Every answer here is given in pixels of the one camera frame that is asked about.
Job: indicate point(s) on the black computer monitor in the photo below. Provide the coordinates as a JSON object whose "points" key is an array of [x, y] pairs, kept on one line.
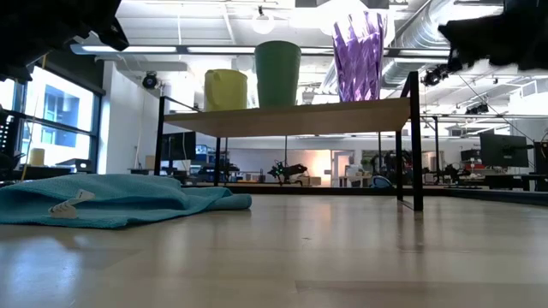
{"points": [[179, 146], [503, 149]]}

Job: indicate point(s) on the black metal table frame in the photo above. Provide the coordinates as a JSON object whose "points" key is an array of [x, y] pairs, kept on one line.
{"points": [[471, 194]]}

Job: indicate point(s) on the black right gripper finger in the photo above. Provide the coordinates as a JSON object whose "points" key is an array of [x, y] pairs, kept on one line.
{"points": [[454, 32]]}

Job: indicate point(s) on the pale yellow cylinder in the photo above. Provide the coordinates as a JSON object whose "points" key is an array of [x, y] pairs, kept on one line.
{"points": [[37, 157]]}

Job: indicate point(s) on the tall purple ribbed cup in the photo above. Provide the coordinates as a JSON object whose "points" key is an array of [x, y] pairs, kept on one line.
{"points": [[359, 60]]}

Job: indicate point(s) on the teal blue cloth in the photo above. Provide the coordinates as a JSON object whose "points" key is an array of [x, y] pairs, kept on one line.
{"points": [[128, 201]]}

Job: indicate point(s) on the round black wall camera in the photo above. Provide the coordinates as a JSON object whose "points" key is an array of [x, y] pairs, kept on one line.
{"points": [[150, 80]]}

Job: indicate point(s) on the long fluorescent ceiling light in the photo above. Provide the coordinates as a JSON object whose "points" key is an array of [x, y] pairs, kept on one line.
{"points": [[128, 49]]}

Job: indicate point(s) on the wooden shelf with black legs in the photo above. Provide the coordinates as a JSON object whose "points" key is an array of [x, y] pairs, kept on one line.
{"points": [[295, 117]]}

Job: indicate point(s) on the silver ceiling duct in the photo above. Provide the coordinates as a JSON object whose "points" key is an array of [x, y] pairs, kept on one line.
{"points": [[419, 34]]}

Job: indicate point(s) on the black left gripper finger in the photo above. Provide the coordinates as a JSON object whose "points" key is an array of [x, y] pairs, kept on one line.
{"points": [[113, 36]]}

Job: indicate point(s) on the round white ceiling lamp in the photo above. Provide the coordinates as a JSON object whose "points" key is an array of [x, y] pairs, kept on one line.
{"points": [[263, 21]]}

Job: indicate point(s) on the green plastic cup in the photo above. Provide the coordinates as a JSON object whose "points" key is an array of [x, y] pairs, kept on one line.
{"points": [[278, 77]]}

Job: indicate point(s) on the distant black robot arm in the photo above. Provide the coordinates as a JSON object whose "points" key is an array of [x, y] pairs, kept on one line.
{"points": [[286, 171]]}

